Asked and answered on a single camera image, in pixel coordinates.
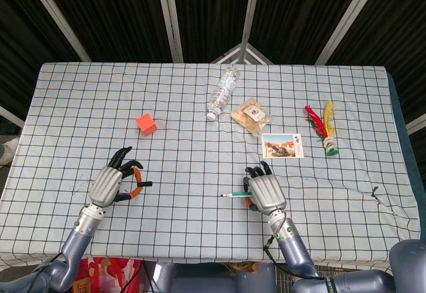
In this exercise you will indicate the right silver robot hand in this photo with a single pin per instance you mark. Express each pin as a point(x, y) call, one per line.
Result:
point(268, 193)

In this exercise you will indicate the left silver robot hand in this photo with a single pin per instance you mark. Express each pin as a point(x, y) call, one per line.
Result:
point(106, 184)

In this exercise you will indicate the white green marker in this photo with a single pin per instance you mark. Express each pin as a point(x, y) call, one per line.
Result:
point(238, 194)

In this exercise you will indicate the black marker cap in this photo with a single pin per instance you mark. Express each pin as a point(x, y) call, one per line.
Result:
point(146, 183)

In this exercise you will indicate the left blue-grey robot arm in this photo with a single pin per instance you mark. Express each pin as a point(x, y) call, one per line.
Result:
point(76, 239)

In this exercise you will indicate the photo postcard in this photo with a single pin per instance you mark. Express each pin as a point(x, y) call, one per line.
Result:
point(281, 146)

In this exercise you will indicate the orange cube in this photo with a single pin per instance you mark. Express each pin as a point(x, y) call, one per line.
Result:
point(146, 124)

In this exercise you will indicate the clear snack bag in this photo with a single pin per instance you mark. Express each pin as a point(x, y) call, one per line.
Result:
point(251, 115)

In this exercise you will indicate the colourful feather shuttlecock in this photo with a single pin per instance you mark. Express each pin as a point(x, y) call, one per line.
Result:
point(327, 133)

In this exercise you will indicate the white checkered tablecloth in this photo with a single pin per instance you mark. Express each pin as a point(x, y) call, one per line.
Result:
point(199, 140)

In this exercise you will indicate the red patterned bag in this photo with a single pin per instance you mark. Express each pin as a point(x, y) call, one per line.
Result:
point(110, 274)

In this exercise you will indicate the clear plastic water bottle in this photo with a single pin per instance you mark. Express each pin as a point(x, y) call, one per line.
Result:
point(223, 95)

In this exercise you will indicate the blue-grey robot torso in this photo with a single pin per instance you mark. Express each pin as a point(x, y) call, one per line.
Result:
point(199, 283)

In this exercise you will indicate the white frame bar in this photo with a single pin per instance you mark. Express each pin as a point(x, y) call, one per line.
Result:
point(11, 116)
point(416, 124)

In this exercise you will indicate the white triangular frame brace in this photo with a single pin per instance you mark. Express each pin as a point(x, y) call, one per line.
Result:
point(241, 50)

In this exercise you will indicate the white frame post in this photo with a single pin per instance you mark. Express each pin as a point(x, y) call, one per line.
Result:
point(56, 16)
point(249, 13)
point(349, 20)
point(169, 16)

